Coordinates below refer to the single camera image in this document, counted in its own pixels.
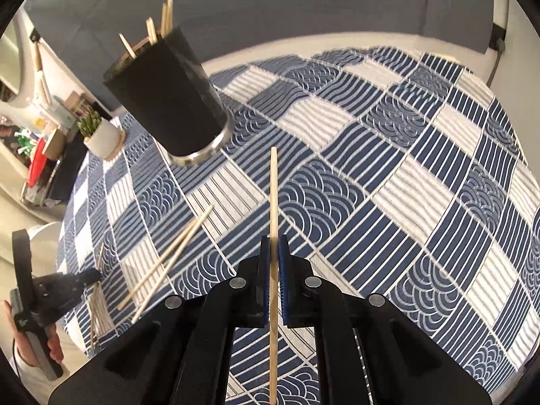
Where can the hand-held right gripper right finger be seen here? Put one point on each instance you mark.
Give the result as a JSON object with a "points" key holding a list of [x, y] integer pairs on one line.
{"points": [[284, 280]]}

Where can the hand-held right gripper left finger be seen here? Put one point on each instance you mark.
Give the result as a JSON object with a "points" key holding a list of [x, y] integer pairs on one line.
{"points": [[265, 280]]}

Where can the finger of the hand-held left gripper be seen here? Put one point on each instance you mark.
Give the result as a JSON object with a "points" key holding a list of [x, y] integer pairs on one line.
{"points": [[86, 279]]}

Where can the pile of wooden chopsticks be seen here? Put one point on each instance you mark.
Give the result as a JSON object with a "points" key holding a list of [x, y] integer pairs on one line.
{"points": [[100, 318]]}

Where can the wooden chopstick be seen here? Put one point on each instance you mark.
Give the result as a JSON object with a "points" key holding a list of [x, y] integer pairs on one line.
{"points": [[168, 254], [166, 270], [169, 14], [274, 198], [163, 19], [151, 31], [128, 46]]}

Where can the black cup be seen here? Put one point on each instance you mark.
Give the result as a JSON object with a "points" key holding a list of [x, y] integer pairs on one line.
{"points": [[168, 93]]}

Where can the person's left hand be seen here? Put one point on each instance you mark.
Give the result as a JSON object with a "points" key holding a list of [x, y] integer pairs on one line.
{"points": [[55, 348]]}

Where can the white round stool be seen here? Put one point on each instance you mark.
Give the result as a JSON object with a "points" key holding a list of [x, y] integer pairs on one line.
{"points": [[44, 238]]}

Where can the black box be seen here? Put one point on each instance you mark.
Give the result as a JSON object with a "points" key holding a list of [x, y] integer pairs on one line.
{"points": [[63, 173]]}

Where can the red object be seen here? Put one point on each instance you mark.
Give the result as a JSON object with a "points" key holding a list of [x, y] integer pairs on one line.
{"points": [[36, 162]]}

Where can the cardboard box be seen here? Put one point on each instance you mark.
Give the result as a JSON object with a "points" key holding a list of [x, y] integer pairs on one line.
{"points": [[55, 143]]}

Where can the small plant in white pot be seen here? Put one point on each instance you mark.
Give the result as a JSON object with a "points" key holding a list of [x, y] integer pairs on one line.
{"points": [[103, 139]]}

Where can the blue white checkered tablecloth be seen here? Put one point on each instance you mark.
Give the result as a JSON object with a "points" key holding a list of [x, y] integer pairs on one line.
{"points": [[379, 156]]}

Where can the grey backdrop cloth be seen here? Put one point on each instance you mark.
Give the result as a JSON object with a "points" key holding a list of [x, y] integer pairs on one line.
{"points": [[295, 0]]}

